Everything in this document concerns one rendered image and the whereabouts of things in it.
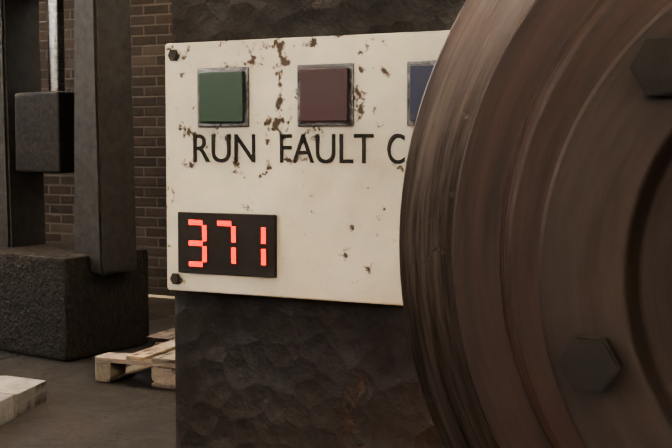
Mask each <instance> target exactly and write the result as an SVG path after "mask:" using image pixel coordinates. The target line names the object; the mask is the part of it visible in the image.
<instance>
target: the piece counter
mask: <svg viewBox="0 0 672 448"><path fill-rule="evenodd" d="M188 224H189V225H202V220H188ZM217 226H231V221H217ZM202 241H207V225H202ZM202 241H191V240H189V245H190V246H202ZM231 242H234V243H235V242H236V226H231ZM261 244H266V228H265V227H261ZM203 262H207V246H202V262H195V261H189V266H195V267H203ZM231 263H232V264H236V248H233V247H232V248H231ZM261 265H266V249H261Z"/></svg>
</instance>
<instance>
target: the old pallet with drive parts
mask: <svg viewBox="0 0 672 448"><path fill-rule="evenodd" d="M147 337H149V338H152V339H153V341H154V342H156V343H155V344H154V346H152V347H150V348H147V349H144V350H141V351H138V352H136V353H133V354H129V353H116V352H108V353H104V354H102V355H98V356H95V375H96V381H99V382H113V381H116V380H119V379H121V378H124V377H127V376H130V375H133V374H136V373H139V372H142V371H145V370H148V369H150V368H151V378H152V380H153V381H154V382H153V383H152V384H151V385H152V387H159V388H167V389H176V384H175V328H172V329H169V330H167V331H162V332H158V333H155V334H152V335H149V336H147ZM126 364H129V365H131V366H128V367H126Z"/></svg>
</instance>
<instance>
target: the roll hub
mask: <svg viewBox="0 0 672 448"><path fill-rule="evenodd" d="M657 38H672V1H671V2H670V3H669V4H668V5H667V6H665V7H664V8H663V9H662V10H661V11H660V12H658V13H657V14H656V15H655V16H654V17H653V18H652V19H651V20H650V21H649V22H648V23H647V24H646V25H645V26H644V27H643V28H642V29H641V30H640V31H639V32H638V33H637V34H636V35H635V36H634V37H633V38H632V39H631V40H630V42H629V43H628V44H627V45H626V46H625V47H624V48H623V50H622V51H621V52H620V53H619V54H618V56H617V57H616V58H615V59H614V61H613V62H612V63H611V64H610V66H609V67H608V68H607V70H606V71H605V73H604V74H603V75H602V77H601V78H600V79H599V81H598V82H597V84H596V85H595V87H594V88H593V90H592V92H591V93H590V95H589V96H588V98H587V100H586V101H585V103H584V105H583V107H582V108H581V110H580V112H579V114H578V116H577V118H576V120H575V121H574V123H573V126H572V128H571V130H570V132H569V134H568V136H567V139H566V141H565V143H564V145H563V148H562V151H561V153H560V156H559V158H558V161H557V164H556V167H555V170H554V173H553V177H552V180H551V183H550V187H549V191H548V195H547V199H546V203H545V208H544V214H543V219H542V225H541V233H540V242H539V256H538V294H539V305H540V316H541V322H542V329H543V335H544V340H545V345H546V349H547V354H548V358H549V362H550V365H551V369H552V372H553V376H554V379H555V382H556V385H557V387H558V390H559V393H560V396H561V399H562V401H563V404H564V406H565V408H566V411H567V413H568V415H569V418H570V420H571V422H572V424H573V426H574V428H575V430H576V432H577V434H578V436H579V438H580V440H581V442H582V444H583V445H584V447H585V448H672V96H645V94H644V92H643V91H642V89H641V87H640V85H639V84H638V82H637V80H636V79H635V77H634V75H633V74H632V72H631V70H630V68H629V67H630V66H631V64H632V62H633V61H634V59H635V57H636V55H637V54H638V52H639V50H640V49H641V47H642V45H643V44H644V42H645V40H646V39H657ZM576 335H586V336H600V337H608V338H609V340H610V341H611V343H612V345H613V347H614V349H615V350H616V352H617V354H618V356H619V358H620V359H621V361H622V363H623V365H624V366H623V367H622V369H621V371H620V372H619V374H618V375H617V377H616V378H615V380H614V381H613V383H612V385H611V386H610V388H609V389H608V391H607V392H606V393H605V394H599V393H589V392H579V391H573V390H572V388H571V386H570V385H569V383H568V381H567V379H566V377H565V375H564V374H563V372H562V370H561V368H560V366H559V364H558V361H559V360H560V358H561V357H562V355H563V353H564V352H565V350H566V349H567V347H568V345H569V344H570V342H571V340H572V339H573V337H574V336H576Z"/></svg>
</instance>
